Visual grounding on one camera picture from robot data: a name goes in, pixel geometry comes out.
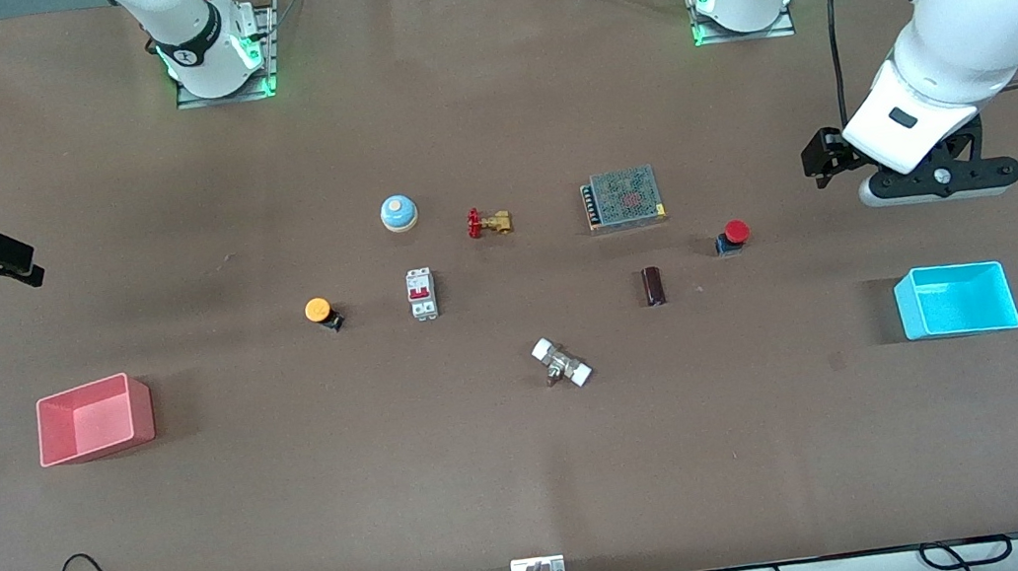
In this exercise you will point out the metal fitting white ends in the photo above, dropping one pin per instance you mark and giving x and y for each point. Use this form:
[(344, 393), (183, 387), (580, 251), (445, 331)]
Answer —
[(562, 363)]

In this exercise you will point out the dark brown cylindrical capacitor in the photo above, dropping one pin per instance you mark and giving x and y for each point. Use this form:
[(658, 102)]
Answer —
[(654, 286)]

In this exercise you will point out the blue dome bell button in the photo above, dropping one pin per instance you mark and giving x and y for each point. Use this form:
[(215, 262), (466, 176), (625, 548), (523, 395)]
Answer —
[(398, 212)]

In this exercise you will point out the cyan plastic bin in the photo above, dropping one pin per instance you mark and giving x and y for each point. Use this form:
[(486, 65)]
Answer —
[(957, 299)]

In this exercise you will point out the yellow push button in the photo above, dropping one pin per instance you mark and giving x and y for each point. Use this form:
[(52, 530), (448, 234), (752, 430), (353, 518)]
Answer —
[(318, 310)]

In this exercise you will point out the pink plastic bin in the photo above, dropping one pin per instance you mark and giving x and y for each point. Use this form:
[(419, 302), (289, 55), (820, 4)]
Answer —
[(94, 418)]

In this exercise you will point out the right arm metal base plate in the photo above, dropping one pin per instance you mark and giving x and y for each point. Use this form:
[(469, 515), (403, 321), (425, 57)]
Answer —
[(273, 55)]

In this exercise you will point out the white circuit breaker red switch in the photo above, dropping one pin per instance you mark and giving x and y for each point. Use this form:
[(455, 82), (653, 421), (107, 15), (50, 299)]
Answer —
[(422, 294)]

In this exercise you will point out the metal mesh power supply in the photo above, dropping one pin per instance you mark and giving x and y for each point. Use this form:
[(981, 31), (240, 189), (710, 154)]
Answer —
[(624, 199)]

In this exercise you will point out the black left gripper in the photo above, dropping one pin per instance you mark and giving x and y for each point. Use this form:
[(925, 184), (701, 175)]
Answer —
[(824, 154)]

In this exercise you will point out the red push button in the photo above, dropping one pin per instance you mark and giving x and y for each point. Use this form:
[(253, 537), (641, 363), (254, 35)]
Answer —
[(736, 232)]

